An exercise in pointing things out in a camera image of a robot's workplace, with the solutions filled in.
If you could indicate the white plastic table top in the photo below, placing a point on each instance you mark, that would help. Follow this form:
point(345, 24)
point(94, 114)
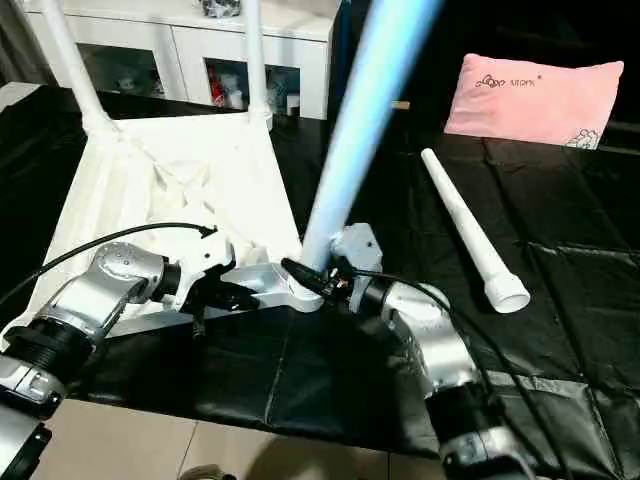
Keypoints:
point(180, 190)

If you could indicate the white plastic table leg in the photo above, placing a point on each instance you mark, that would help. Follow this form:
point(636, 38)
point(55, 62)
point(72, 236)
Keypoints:
point(256, 60)
point(370, 100)
point(465, 225)
point(75, 70)

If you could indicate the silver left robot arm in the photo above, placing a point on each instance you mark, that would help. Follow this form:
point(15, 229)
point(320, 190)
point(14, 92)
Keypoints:
point(100, 290)

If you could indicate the small yellow label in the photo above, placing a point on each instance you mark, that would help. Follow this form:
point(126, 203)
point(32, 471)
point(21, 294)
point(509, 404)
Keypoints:
point(401, 104)

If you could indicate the black work mat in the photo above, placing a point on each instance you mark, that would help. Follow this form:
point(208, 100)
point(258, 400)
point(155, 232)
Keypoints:
point(560, 300)

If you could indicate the white glass-door cabinet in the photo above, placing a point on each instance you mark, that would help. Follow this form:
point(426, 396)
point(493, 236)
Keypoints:
point(170, 45)

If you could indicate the pink pillow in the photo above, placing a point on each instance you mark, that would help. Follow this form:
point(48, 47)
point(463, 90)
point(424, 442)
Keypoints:
point(535, 100)

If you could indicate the small black white trinket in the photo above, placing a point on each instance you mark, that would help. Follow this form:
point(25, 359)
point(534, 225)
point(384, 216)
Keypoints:
point(221, 8)

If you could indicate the dark grey curtain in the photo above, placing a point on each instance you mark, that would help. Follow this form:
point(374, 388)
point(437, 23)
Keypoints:
point(15, 40)

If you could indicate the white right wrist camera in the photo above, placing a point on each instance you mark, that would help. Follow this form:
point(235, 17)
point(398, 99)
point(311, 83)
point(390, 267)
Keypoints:
point(357, 248)

